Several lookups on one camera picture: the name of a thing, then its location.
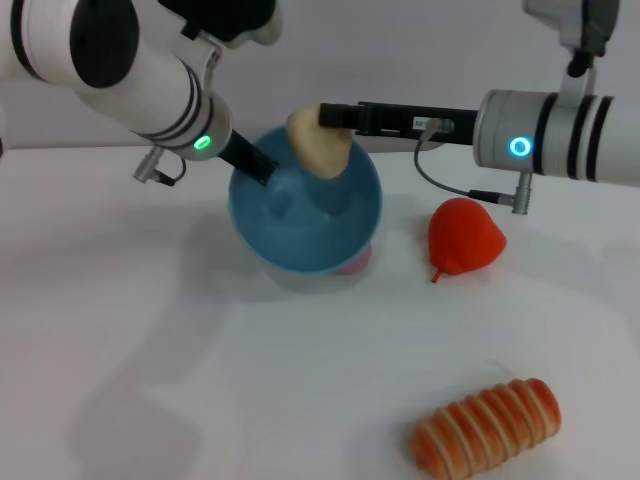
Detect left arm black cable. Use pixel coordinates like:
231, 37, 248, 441
131, 145, 188, 188

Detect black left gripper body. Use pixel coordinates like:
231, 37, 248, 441
215, 129, 261, 174

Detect blue plastic bowl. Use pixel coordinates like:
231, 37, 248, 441
228, 124, 385, 275

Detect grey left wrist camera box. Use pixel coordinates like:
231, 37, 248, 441
158, 0, 284, 50

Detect striped orange bread roll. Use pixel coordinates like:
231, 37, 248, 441
408, 377, 563, 477

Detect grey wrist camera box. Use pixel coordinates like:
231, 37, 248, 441
521, 0, 620, 95
158, 0, 284, 50

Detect pink peach bun toy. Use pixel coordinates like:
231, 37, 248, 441
333, 243, 375, 277

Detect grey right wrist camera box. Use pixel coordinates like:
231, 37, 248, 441
521, 0, 620, 95

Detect orange pear toy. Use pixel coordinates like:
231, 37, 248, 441
427, 197, 507, 284

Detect beige egg yolk pastry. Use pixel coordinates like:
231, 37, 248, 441
285, 103, 354, 181

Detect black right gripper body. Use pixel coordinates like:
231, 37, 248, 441
349, 101, 480, 146

